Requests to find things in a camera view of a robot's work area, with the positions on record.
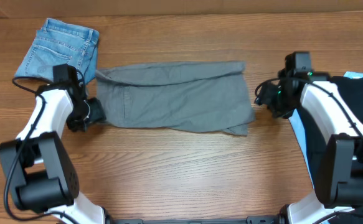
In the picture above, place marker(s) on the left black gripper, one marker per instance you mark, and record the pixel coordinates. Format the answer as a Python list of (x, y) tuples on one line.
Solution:
[(98, 114)]

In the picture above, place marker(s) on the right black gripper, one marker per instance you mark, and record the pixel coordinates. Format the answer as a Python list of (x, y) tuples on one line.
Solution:
[(265, 97)]

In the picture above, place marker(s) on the grey shorts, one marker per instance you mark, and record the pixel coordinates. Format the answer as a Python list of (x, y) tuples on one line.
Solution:
[(198, 97)]

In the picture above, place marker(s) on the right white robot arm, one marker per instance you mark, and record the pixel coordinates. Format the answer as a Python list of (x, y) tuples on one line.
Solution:
[(332, 111)]

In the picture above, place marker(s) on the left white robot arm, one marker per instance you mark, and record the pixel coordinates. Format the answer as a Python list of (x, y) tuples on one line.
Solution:
[(40, 176)]

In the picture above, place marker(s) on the light blue garment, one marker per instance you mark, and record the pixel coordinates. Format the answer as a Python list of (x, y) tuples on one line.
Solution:
[(298, 128)]

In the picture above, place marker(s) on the folded blue denim shorts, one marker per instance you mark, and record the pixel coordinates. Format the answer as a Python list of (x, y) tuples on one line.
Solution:
[(58, 43)]

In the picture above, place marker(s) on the black t-shirt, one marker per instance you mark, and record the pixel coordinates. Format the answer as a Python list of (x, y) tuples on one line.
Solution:
[(314, 146)]

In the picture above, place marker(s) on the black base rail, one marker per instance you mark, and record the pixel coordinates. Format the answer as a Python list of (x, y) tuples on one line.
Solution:
[(267, 219)]

